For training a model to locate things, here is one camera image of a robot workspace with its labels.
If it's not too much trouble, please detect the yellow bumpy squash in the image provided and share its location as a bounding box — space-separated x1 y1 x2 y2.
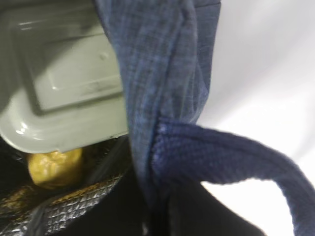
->
27 148 84 189

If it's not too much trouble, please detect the green lid glass container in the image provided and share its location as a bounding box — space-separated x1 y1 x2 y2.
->
0 0 127 153

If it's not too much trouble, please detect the navy blue lunch bag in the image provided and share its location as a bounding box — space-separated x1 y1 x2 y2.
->
0 0 315 236

